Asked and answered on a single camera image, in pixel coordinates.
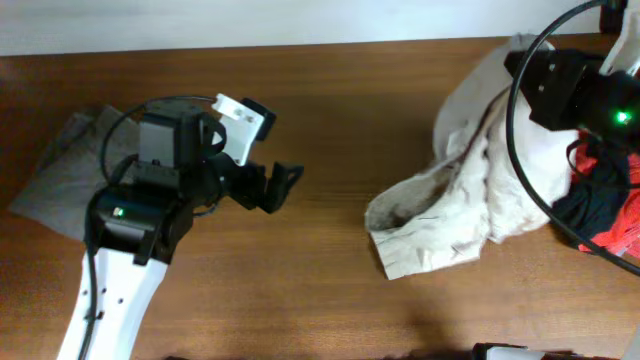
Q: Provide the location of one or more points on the folded grey shorts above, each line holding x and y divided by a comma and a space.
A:
67, 175

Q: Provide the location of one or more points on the beige cargo shorts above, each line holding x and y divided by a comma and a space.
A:
443, 215

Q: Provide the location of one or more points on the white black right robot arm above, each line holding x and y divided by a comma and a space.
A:
608, 100

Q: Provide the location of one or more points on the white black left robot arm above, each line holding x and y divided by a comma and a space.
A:
193, 152

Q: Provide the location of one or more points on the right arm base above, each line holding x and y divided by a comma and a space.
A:
495, 351

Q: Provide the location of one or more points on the black garment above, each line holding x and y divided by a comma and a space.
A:
593, 203

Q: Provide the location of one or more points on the red garment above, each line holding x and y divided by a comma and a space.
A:
623, 237

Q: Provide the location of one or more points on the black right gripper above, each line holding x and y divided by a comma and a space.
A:
542, 87

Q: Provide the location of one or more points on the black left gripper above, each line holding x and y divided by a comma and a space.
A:
270, 186

